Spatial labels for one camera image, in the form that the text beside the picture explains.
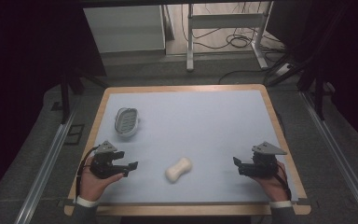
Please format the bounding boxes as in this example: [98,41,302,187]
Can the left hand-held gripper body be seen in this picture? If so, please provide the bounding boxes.
[89,140,131,180]

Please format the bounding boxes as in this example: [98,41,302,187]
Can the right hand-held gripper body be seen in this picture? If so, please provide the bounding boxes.
[238,141,288,179]

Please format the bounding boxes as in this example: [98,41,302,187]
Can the person's left hand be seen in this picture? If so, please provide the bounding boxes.
[79,156,125,203]

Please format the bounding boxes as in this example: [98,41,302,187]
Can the person's right hand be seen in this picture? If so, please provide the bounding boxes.
[250,161,291,203]

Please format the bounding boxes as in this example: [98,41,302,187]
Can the grey oval soap dish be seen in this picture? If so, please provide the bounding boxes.
[114,106,141,139]

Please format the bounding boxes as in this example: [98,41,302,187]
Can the cream soap bar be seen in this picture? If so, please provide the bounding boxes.
[164,157,194,184]

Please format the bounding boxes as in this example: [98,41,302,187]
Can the light blue table mat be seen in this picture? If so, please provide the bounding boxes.
[93,90,300,205]

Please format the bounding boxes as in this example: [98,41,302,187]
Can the black stand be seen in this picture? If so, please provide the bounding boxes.
[59,66,109,125]
[265,46,337,121]

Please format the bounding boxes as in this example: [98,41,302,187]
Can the white power strip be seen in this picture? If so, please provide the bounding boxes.
[273,63,294,77]

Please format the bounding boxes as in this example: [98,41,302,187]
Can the white panel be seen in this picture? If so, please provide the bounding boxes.
[82,5,167,54]

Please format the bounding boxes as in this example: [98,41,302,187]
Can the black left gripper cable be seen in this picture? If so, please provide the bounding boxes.
[75,145,101,201]

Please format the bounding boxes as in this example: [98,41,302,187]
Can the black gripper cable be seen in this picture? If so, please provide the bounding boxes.
[75,145,101,201]
[273,162,293,201]

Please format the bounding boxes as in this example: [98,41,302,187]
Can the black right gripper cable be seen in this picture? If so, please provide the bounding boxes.
[273,162,293,201]

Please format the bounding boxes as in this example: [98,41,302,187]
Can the metal floor rail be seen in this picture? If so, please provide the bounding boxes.
[299,91,358,224]
[13,104,79,224]

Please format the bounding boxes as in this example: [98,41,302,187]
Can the black floor cables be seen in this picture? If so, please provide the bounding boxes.
[181,2,288,86]

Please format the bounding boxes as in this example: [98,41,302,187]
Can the white metal desk frame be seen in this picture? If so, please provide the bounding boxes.
[186,1,275,73]

